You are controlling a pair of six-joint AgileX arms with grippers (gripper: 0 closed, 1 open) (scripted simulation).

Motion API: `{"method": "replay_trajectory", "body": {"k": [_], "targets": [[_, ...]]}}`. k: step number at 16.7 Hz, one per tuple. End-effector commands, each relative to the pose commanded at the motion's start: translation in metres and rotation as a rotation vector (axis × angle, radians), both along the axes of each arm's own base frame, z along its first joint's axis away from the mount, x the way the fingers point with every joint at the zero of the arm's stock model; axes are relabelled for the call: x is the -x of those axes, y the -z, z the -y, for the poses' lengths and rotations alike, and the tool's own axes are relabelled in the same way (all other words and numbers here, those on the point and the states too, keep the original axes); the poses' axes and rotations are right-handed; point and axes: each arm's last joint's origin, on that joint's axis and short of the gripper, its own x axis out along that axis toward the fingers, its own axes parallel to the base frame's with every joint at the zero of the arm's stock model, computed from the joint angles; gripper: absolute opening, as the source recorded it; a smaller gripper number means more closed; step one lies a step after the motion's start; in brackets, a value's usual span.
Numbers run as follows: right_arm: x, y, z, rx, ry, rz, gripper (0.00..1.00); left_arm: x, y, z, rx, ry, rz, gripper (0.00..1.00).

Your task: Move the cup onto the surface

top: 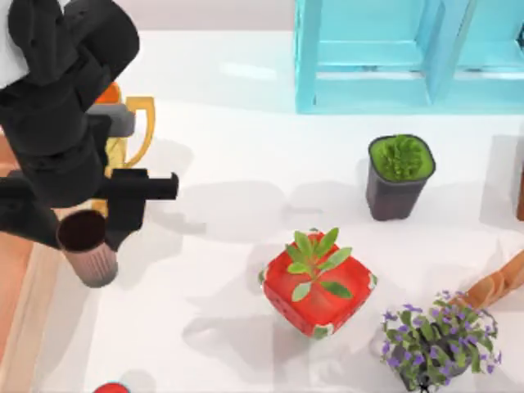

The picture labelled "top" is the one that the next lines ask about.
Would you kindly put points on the light blue rack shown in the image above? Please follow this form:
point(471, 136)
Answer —
point(305, 61)

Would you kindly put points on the green plant in dark pot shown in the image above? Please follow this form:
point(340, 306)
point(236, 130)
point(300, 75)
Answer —
point(395, 192)

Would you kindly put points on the orange round object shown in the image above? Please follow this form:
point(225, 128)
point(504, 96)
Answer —
point(111, 95)

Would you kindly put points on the shallow salmon-coloured box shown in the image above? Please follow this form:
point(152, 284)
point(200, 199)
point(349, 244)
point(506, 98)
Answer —
point(16, 307)

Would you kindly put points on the leafy plant in red pot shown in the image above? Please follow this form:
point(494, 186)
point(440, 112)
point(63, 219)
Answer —
point(319, 294)

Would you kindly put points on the golden trophy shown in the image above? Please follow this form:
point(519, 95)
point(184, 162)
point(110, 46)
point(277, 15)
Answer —
point(146, 123)

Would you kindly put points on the pink ribbed cup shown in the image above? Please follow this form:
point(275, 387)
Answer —
point(92, 258)

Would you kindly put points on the red round object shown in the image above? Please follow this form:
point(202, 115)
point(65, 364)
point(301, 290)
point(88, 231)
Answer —
point(110, 388)

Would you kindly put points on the brown wooden object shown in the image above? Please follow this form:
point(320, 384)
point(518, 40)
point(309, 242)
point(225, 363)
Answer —
point(520, 192)

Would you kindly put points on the purple flower plant in pot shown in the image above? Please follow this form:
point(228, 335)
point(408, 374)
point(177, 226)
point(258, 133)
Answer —
point(438, 344)

